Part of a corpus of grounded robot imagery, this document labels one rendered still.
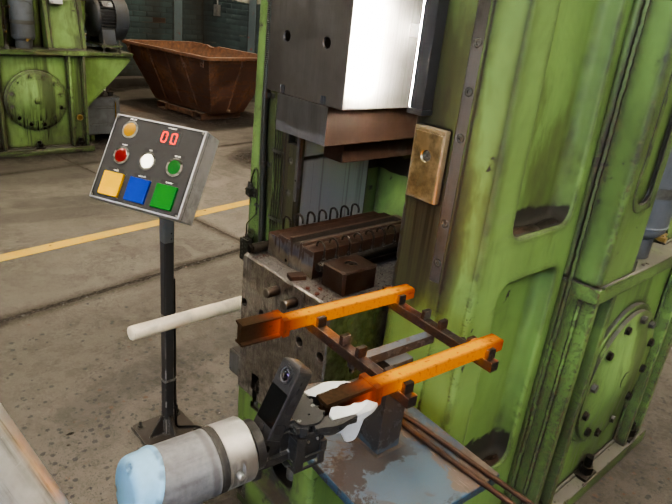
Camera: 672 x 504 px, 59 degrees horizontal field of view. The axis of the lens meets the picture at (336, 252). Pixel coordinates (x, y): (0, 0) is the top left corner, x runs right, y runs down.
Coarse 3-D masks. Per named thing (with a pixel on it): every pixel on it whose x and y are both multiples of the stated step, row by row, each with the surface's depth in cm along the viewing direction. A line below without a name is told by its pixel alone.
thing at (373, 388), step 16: (496, 336) 113; (448, 352) 106; (464, 352) 107; (480, 352) 109; (400, 368) 100; (416, 368) 100; (432, 368) 101; (448, 368) 104; (352, 384) 93; (368, 384) 94; (384, 384) 95; (400, 384) 97; (320, 400) 89; (336, 400) 89; (352, 400) 93
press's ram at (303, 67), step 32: (288, 0) 144; (320, 0) 136; (352, 0) 128; (384, 0) 134; (416, 0) 140; (288, 32) 146; (320, 32) 138; (352, 32) 131; (384, 32) 137; (416, 32) 141; (288, 64) 148; (320, 64) 140; (352, 64) 134; (384, 64) 141; (320, 96) 142; (352, 96) 137; (384, 96) 144
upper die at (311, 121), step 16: (288, 96) 151; (288, 112) 152; (304, 112) 147; (320, 112) 143; (336, 112) 143; (352, 112) 146; (368, 112) 150; (384, 112) 154; (400, 112) 158; (288, 128) 153; (304, 128) 148; (320, 128) 144; (336, 128) 144; (352, 128) 148; (368, 128) 152; (384, 128) 156; (400, 128) 160; (320, 144) 145; (336, 144) 146
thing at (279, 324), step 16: (400, 288) 128; (320, 304) 118; (336, 304) 119; (352, 304) 119; (368, 304) 122; (384, 304) 125; (240, 320) 107; (256, 320) 107; (272, 320) 108; (288, 320) 110; (304, 320) 113; (240, 336) 106; (256, 336) 109; (272, 336) 110
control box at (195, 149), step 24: (120, 120) 189; (144, 120) 186; (120, 144) 187; (144, 144) 184; (168, 144) 181; (192, 144) 179; (216, 144) 184; (120, 168) 185; (144, 168) 182; (192, 168) 177; (96, 192) 186; (120, 192) 183; (192, 192) 179; (168, 216) 177; (192, 216) 182
